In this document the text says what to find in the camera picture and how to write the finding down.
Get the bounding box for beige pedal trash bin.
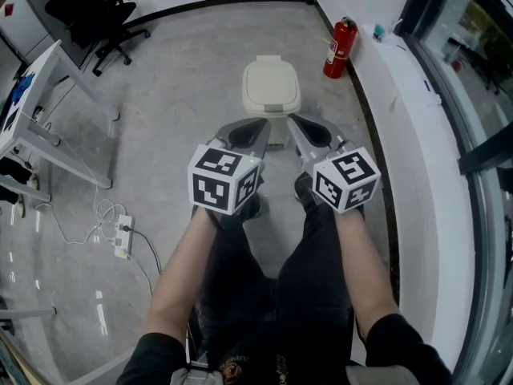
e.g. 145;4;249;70
241;55;302;150

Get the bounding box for grey harness strap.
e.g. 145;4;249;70
170;361;221;385
345;363;410;385

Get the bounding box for black power cable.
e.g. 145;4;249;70
122;225;164;276

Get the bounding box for grey metal table frame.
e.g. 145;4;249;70
0;294;57;334

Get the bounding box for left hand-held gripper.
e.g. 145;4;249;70
187;117;273;216

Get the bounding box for black flat pad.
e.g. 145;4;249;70
3;108;21;132

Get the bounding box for person's black top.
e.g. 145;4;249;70
115;313;454;385

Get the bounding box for person's left forearm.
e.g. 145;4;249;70
143;206;220;336

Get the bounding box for black window frame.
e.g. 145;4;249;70
394;0;513;176

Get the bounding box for person's black trousers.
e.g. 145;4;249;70
188;192;362;376

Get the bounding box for white cabinet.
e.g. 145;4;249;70
0;0;59;66

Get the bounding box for white desk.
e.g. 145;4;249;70
0;39;121;204

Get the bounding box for red fire extinguisher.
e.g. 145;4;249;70
322;16;358;80

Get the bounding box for white cable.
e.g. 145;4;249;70
23;112;122;245

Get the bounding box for person's right forearm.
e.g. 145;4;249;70
334;206;402;332

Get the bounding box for blue glove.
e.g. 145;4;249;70
10;74;36;106

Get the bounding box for white power strip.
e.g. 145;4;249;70
113;213;135;260

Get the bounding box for black office chair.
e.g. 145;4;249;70
44;0;152;78

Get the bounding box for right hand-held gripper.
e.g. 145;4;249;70
286;112;382;215

